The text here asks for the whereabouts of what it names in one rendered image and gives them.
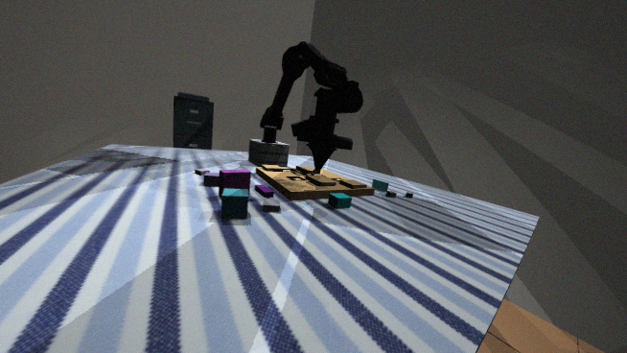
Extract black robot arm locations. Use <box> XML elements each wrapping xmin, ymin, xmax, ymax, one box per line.
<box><xmin>261</xmin><ymin>41</ymin><xmax>363</xmax><ymax>144</ymax></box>

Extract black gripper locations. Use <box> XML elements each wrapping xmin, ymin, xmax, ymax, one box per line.
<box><xmin>297</xmin><ymin>112</ymin><xmax>353</xmax><ymax>172</ymax></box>

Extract tan wooden puzzle board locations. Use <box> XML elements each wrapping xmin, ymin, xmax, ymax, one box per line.
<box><xmin>255</xmin><ymin>165</ymin><xmax>375</xmax><ymax>200</ymax></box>

